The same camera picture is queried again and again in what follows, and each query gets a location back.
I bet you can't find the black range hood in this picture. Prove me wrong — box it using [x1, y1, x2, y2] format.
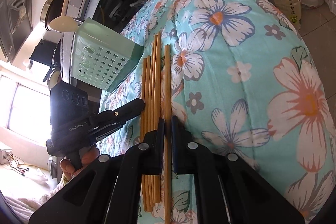
[1, 0, 33, 63]

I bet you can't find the person's left hand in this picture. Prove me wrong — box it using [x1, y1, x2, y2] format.
[60, 146, 100, 181]

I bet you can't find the bamboo chopstick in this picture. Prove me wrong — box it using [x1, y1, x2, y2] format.
[154, 32, 161, 203]
[164, 45, 171, 223]
[150, 34, 158, 206]
[140, 57, 147, 211]
[144, 56, 153, 212]

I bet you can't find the floral turquoise quilted cloth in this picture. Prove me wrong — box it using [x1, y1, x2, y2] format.
[96, 0, 336, 224]

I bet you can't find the green star-perforated utensil holder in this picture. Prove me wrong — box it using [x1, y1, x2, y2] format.
[71, 18, 143, 92]

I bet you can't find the cream round plastic spoon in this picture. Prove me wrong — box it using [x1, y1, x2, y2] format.
[50, 16, 79, 32]

